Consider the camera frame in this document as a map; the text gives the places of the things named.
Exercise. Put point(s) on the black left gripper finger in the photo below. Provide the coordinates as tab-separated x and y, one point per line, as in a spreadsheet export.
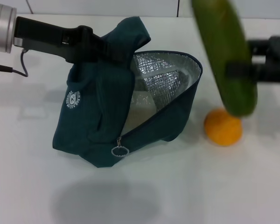
116	53

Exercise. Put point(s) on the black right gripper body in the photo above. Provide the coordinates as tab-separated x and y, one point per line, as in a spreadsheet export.
275	65

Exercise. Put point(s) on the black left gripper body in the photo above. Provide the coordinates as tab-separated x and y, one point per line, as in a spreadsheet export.
49	40

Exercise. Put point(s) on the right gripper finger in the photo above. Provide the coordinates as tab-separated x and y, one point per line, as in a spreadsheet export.
259	47
240	69

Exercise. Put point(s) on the green cucumber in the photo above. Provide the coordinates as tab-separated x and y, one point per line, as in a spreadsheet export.
224	46

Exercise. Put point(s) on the clear plastic food container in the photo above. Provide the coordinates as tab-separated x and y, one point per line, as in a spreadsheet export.
142	109

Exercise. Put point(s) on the dark teal insulated lunch bag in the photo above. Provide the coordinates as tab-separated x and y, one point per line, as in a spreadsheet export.
91	130

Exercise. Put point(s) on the orange yellow pear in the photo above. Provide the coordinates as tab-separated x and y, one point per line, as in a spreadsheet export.
224	133

